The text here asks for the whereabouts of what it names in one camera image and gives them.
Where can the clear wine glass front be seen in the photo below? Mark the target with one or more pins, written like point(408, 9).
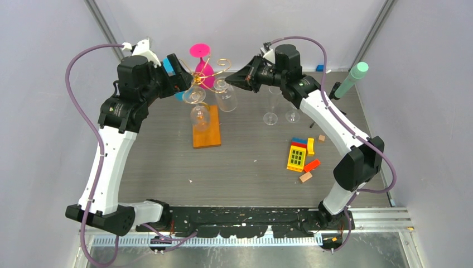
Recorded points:
point(200, 118)

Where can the yellow toy brick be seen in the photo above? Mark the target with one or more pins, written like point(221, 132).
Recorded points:
point(310, 147)

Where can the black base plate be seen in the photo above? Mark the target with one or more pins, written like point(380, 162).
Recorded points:
point(248, 222)

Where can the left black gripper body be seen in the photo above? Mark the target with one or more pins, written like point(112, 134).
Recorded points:
point(164, 85)

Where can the blue toy brick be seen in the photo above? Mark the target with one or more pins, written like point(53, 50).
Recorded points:
point(299, 141)

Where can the blue wine glass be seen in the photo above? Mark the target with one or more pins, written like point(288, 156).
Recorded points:
point(169, 69)

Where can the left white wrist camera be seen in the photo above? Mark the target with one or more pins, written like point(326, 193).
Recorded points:
point(142, 48)

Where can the clear stemless wine glass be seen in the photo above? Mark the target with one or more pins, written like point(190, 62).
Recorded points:
point(225, 95)

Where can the clear tall wine glass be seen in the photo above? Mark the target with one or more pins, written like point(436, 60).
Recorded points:
point(270, 118)

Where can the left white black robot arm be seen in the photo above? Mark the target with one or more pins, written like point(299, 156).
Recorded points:
point(140, 82)

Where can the pink wine glass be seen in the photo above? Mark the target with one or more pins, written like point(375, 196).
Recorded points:
point(203, 69)

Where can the orange toy block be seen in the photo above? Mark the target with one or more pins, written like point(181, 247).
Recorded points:
point(312, 165)

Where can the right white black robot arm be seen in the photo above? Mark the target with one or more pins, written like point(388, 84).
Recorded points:
point(361, 155)

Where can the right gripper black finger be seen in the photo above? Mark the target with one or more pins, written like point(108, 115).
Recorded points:
point(245, 74)
point(243, 84)

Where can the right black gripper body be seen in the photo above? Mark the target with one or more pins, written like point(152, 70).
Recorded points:
point(266, 75)

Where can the gold wire wine glass rack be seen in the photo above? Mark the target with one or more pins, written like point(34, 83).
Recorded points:
point(211, 137)

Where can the tan wooden block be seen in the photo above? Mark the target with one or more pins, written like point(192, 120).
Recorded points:
point(305, 177)

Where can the mint green cylinder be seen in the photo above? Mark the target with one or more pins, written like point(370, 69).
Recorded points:
point(356, 73)

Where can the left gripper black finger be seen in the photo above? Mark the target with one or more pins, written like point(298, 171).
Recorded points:
point(180, 74)
point(182, 87)

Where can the yellow toy block window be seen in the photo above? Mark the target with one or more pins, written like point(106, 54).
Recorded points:
point(296, 158)

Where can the black mini tripod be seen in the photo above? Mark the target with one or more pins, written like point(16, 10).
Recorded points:
point(320, 107)

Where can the red toy brick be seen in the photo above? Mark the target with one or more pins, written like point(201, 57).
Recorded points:
point(297, 144)

